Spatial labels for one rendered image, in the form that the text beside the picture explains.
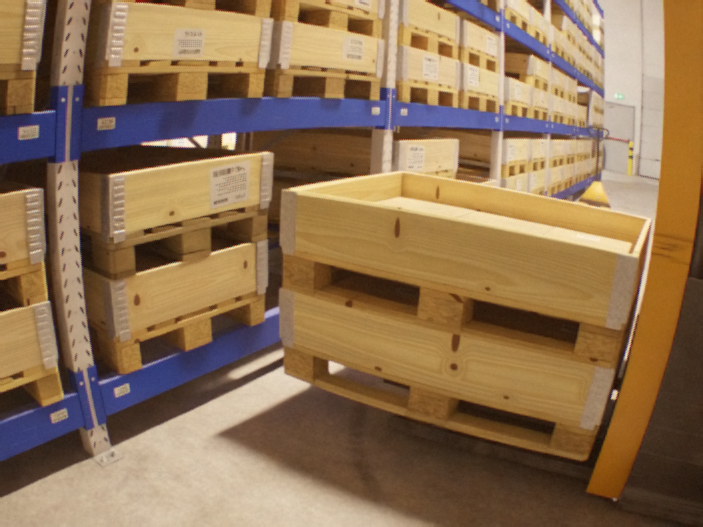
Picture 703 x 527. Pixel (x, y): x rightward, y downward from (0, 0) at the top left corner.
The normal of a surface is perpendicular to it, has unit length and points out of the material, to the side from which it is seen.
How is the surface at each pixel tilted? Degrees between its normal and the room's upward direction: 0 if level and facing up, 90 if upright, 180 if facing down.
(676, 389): 90
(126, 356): 90
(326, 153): 90
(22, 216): 90
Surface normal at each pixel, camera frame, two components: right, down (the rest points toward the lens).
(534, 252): -0.55, 0.18
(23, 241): 0.84, 0.18
